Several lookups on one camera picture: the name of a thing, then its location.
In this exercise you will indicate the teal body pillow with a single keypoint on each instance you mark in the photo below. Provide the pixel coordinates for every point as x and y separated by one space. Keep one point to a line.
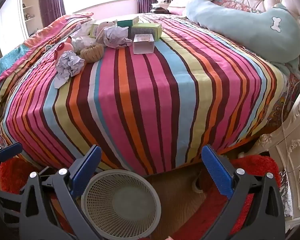
240 30

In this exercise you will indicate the colourful striped blanket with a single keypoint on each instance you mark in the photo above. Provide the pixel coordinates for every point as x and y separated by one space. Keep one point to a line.
152 105

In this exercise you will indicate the beige plush toy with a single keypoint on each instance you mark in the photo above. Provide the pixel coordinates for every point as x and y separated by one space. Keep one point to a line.
103 28

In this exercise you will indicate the teal pink tissue packet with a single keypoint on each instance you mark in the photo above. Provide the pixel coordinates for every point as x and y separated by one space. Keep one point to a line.
127 21

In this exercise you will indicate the crumpled white plastic bag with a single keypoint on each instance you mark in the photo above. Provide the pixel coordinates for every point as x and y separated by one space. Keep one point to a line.
83 28

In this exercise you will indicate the cream carved nightstand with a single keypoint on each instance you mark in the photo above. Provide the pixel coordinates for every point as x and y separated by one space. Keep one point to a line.
295 155

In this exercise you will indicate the small green white box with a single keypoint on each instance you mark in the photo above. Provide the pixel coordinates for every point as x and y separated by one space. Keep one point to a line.
93 30

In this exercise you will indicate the light green box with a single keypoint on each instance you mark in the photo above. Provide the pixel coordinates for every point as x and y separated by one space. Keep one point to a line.
146 27

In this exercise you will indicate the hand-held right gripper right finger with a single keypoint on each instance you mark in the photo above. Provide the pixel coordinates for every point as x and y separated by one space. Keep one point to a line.
216 170

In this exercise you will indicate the crumpled white paper ball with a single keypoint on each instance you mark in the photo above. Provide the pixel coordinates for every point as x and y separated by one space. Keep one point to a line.
115 36
70 63

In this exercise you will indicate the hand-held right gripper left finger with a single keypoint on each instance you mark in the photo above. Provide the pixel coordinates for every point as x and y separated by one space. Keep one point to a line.
86 167

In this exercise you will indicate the grey mesh waste basket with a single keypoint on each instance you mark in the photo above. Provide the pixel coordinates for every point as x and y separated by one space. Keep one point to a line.
120 205

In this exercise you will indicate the beige slipper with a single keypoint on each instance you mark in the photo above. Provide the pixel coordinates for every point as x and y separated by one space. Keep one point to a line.
197 183

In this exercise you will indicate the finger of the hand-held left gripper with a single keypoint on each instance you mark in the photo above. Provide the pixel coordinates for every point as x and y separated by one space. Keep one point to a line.
5 195
8 151

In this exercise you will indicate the red shaggy rug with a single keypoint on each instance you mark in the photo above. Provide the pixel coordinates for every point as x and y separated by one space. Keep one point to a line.
255 165

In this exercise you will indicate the white cabinet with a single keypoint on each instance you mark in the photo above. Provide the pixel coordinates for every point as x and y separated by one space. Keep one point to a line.
12 17

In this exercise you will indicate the pink teal patterned quilt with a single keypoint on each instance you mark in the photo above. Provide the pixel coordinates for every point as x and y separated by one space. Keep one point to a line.
27 45

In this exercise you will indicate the pink plush toy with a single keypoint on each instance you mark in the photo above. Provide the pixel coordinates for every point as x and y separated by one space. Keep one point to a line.
66 47

